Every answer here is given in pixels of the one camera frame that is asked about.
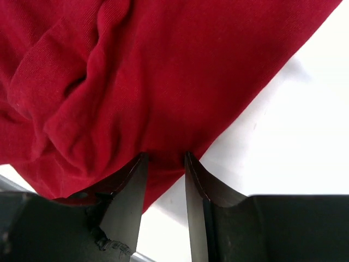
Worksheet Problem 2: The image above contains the red t-shirt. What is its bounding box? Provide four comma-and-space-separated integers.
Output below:
1, 1, 339, 208

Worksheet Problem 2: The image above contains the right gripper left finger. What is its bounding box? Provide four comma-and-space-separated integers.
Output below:
1, 153, 148, 261

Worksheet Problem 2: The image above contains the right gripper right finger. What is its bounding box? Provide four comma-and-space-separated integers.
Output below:
185, 152, 348, 261

